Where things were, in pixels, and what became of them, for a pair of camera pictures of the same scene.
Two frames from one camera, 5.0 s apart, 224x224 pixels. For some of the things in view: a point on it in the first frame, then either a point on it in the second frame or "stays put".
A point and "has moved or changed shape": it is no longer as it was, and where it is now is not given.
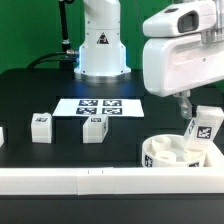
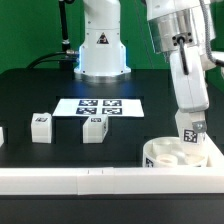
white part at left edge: x=1 y=137 stays put
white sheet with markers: x=111 y=107 stays put
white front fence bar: x=111 y=180 stays put
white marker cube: x=202 y=130 has moved or changed shape
